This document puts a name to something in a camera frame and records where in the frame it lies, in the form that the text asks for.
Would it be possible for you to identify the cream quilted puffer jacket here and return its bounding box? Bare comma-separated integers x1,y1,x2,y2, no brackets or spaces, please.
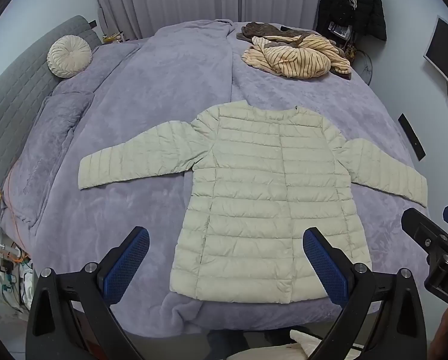
77,102,428,304

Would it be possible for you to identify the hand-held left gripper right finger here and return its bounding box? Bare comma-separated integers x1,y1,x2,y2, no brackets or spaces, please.
302,227,428,360

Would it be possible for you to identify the brown fleece garment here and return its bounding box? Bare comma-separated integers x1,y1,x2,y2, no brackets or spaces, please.
236,22,304,44

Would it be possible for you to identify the purple fleece blanket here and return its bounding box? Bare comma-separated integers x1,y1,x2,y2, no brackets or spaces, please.
1,19,431,337

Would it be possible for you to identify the black hanging coat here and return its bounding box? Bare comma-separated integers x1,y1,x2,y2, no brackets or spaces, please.
316,0,387,43

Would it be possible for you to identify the round cream pleated cushion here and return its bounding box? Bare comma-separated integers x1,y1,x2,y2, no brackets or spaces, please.
47,35,93,79

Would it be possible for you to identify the computer monitor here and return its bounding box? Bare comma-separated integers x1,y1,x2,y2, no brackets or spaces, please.
423,16,448,103

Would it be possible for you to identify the white cloth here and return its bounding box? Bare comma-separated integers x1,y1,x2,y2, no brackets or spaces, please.
289,329,361,360

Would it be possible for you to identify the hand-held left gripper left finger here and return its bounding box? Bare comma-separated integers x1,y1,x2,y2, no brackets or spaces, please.
25,226,150,360

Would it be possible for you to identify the black wall strip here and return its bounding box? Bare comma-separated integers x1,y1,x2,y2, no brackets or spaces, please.
398,113,426,162

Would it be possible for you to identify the cream striped fleece garment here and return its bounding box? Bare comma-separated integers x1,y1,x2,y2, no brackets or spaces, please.
241,34,353,80

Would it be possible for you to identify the purple fleece pillow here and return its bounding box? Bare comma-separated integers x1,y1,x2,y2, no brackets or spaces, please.
11,91,95,233

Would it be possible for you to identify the grey quilted headboard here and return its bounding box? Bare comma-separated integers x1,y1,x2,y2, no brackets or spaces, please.
0,16,102,211

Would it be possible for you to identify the white power strip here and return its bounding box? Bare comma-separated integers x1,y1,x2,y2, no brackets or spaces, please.
0,244,34,310

